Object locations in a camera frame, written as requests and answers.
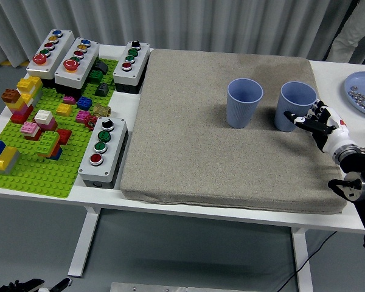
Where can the yellow grey brick stack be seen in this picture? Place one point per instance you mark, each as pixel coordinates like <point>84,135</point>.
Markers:
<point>6,156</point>

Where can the green brick baseplate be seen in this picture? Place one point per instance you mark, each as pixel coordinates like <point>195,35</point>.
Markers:
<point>33,179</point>

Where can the person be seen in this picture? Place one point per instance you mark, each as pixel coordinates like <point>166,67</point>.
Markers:
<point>356,39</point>

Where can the blue plate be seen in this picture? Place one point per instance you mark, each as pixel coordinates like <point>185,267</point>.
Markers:
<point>360,80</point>

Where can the white pleated curtain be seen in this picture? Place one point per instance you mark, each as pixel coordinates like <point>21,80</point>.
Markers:
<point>185,21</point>

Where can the grey-brown cushion mat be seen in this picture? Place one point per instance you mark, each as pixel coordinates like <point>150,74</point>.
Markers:
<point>200,137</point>

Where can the four-button control box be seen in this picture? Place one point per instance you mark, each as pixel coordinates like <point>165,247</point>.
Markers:
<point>138,64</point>
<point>112,152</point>

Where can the magenta brick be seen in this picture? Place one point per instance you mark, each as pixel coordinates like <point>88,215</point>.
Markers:
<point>82,116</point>

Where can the brass valve fitting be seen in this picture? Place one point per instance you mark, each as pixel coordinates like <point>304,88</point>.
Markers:
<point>101,110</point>

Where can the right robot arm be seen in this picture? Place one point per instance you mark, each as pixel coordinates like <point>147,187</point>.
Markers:
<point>357,170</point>

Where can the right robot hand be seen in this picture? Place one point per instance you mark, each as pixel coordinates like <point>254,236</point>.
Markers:
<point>336,137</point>

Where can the white table leg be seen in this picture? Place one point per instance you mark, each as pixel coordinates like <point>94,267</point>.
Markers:
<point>302,261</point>
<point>85,240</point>

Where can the blue ribbed plastic cup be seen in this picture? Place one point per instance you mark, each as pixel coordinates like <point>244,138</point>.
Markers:
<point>240,112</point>
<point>287,106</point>

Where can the five-button control box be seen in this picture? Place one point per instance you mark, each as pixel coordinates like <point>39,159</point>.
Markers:
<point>59,51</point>
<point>86,64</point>

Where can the dark green brick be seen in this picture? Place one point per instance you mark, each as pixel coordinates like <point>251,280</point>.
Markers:
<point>95,76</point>

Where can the green orange blue brick stack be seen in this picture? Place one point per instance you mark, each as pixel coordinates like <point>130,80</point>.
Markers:
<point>47,141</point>

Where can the yellow white brick stack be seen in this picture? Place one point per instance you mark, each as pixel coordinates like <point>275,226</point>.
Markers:
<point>29,83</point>

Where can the yellow black floor tape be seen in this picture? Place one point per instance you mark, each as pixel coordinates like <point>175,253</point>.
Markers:
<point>6,62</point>

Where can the small pink brick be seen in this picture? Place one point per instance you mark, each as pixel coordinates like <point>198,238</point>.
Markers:
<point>69,99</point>

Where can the brown yellow red brick tower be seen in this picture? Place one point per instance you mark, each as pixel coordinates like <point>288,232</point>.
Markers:
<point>10,95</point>

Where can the dark grey sloped brick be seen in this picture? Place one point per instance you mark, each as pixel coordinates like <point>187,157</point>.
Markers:
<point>102,67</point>

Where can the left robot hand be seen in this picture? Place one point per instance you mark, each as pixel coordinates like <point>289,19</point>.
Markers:
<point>21,286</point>

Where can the pink red brick stack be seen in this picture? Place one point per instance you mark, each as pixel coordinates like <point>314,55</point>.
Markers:
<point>29,128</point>

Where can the white pink brick stack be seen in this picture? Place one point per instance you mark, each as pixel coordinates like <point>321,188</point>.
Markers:
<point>44,116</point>

